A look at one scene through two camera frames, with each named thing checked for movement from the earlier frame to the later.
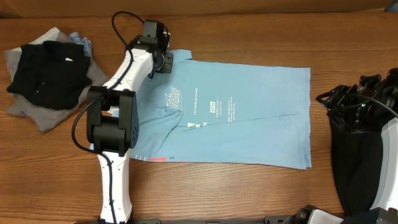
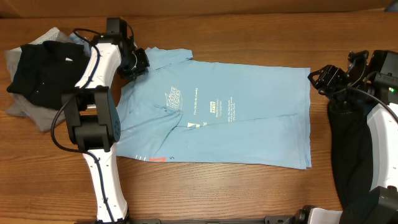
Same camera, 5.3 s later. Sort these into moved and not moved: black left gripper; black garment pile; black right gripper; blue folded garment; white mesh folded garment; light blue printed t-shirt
Moved: black left gripper; black right gripper
Not moved: blue folded garment; light blue printed t-shirt; white mesh folded garment; black garment pile
